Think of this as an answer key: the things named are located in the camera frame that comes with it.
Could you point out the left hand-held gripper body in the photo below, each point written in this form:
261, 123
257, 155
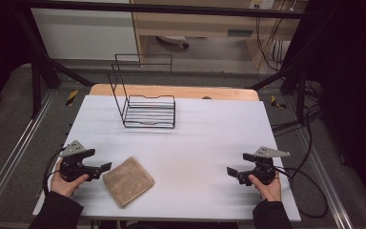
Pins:
72, 167

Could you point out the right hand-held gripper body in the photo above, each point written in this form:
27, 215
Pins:
264, 165

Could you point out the brown towel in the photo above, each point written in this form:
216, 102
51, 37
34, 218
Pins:
127, 182

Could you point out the person's left hand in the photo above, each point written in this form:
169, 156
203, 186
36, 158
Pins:
64, 186

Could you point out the person's right hand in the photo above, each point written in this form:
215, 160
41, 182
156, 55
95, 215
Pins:
268, 189

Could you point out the white table sheet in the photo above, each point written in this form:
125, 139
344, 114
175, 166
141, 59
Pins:
190, 152

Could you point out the yellow black tape strip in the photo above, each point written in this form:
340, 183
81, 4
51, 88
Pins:
277, 102
72, 97

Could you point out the wooden table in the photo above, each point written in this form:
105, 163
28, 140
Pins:
178, 91

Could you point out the dark curtain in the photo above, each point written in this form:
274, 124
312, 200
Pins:
355, 95
0, 47

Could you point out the white cabinet panel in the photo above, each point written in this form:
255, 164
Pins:
82, 35

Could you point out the light wooden desk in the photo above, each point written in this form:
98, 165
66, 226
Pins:
200, 28

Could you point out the white chair base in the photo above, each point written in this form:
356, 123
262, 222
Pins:
173, 39

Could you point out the aluminium floor rail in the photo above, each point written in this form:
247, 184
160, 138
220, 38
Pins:
327, 187
12, 156

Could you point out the white wall outlet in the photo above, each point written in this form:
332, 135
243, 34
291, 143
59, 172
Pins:
262, 4

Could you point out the black metal frame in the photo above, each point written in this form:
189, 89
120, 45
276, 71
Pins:
158, 9

